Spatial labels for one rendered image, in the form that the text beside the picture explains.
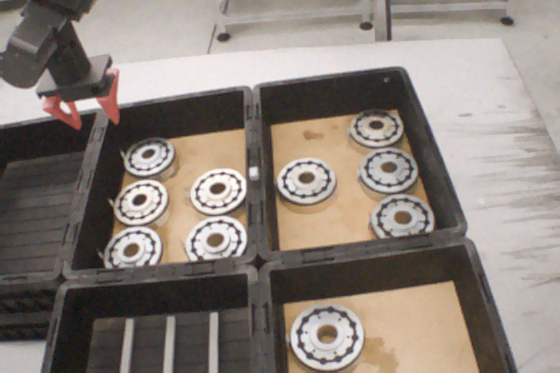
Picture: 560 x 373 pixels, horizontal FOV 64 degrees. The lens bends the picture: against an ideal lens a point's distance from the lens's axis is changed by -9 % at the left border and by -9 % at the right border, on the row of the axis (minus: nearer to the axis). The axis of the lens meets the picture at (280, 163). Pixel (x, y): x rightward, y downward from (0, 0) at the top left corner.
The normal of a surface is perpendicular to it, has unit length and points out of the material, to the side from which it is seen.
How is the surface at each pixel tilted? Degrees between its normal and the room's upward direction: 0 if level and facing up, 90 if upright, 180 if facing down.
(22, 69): 91
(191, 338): 0
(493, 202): 0
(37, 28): 38
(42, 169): 0
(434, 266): 90
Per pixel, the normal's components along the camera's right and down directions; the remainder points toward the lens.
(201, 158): -0.12, -0.68
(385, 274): 0.06, 0.73
